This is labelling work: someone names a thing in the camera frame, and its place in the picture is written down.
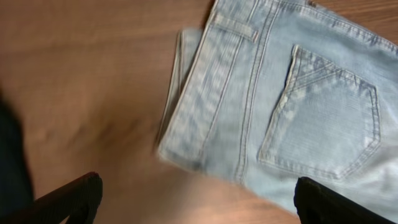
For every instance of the light blue denim shorts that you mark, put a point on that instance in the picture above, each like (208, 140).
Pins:
(270, 91)

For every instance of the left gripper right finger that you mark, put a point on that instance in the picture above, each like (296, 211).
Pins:
(317, 204)

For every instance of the black garment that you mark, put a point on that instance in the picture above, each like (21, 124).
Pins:
(16, 187)

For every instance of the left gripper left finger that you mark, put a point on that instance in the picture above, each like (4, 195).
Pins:
(74, 203)

